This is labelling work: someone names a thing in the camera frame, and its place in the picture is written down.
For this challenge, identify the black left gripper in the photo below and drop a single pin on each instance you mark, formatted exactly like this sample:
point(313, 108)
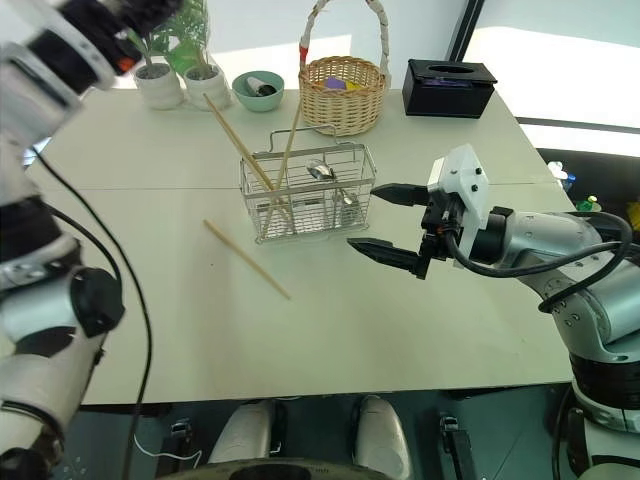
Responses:
point(107, 20)

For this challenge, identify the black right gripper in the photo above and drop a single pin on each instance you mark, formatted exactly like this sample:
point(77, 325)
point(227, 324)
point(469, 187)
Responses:
point(440, 225)

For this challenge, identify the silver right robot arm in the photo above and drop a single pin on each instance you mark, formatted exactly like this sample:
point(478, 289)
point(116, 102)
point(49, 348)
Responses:
point(555, 240)

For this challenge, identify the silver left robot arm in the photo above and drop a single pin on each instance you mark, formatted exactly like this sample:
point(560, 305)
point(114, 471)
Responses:
point(30, 385)

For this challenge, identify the metal spoon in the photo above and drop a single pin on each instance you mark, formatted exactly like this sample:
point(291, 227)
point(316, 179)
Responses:
point(322, 172)

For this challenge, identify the green artificial plant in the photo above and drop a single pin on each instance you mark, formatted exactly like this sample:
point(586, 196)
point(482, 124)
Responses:
point(192, 35)
point(145, 47)

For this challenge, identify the white plant pot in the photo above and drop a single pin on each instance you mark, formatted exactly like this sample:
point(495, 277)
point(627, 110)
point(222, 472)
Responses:
point(160, 90)
point(212, 87)

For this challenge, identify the grey object in bowl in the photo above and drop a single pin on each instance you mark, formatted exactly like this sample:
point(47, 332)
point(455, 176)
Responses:
point(262, 87)

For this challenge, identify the wooden chopstick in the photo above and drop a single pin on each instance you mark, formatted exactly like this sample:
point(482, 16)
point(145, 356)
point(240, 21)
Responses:
point(246, 259)
point(289, 145)
point(231, 134)

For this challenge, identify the black tissue box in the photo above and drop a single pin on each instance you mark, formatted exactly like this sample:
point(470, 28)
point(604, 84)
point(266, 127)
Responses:
point(445, 100)

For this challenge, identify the pale green bowl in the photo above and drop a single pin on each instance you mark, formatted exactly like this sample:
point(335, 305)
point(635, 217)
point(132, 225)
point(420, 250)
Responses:
point(260, 102)

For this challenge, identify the purple block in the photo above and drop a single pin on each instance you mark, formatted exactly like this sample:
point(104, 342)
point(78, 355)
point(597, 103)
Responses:
point(336, 83)

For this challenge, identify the small clear bottle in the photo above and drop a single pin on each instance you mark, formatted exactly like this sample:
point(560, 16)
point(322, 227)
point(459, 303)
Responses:
point(562, 175)

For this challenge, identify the green background object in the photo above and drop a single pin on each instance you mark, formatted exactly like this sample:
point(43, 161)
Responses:
point(589, 204)

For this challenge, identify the white rounded robot foot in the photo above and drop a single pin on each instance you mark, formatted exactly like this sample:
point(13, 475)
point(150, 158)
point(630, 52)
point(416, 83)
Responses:
point(242, 435)
point(380, 435)

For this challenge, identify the yellow background object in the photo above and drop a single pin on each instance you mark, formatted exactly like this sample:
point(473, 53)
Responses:
point(634, 215)

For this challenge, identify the dark rounded shape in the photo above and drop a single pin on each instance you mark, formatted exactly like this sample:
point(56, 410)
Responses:
point(270, 472)

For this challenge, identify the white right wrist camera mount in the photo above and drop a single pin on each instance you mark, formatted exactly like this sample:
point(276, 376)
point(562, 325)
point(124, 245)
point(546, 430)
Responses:
point(467, 175)

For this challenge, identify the black table bracket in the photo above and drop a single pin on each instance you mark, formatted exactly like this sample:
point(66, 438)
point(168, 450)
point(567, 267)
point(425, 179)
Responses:
point(181, 435)
point(457, 445)

